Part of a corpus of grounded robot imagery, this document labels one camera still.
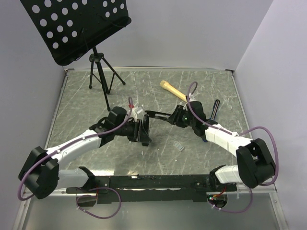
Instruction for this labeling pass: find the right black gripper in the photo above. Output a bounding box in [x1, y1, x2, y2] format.
[166, 104, 196, 128]

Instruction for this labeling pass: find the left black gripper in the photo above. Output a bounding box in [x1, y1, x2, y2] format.
[115, 119, 152, 143]

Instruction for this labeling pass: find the black stapler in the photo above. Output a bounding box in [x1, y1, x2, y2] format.
[144, 110, 171, 121]

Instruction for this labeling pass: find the grey staple strip block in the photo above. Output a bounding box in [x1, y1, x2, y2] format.
[173, 141, 184, 152]

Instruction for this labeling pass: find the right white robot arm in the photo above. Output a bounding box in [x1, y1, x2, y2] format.
[166, 101, 276, 191]

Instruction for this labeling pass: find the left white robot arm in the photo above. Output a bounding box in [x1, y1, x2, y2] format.
[18, 106, 151, 199]

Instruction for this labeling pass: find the beige toy microphone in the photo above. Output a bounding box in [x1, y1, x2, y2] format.
[160, 80, 187, 102]

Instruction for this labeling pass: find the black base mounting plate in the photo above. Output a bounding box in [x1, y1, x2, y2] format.
[66, 174, 237, 204]

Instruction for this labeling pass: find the black perforated music stand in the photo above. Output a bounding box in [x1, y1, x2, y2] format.
[21, 0, 131, 96]

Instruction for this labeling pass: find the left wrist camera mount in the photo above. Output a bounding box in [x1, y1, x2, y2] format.
[128, 105, 144, 121]

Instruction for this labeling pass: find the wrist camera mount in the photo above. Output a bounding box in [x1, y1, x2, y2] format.
[128, 105, 144, 121]
[184, 94, 196, 110]

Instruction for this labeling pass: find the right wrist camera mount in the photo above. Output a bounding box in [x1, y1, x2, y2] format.
[184, 94, 196, 110]

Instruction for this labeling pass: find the aluminium table frame rail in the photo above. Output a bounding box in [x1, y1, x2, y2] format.
[12, 68, 69, 230]

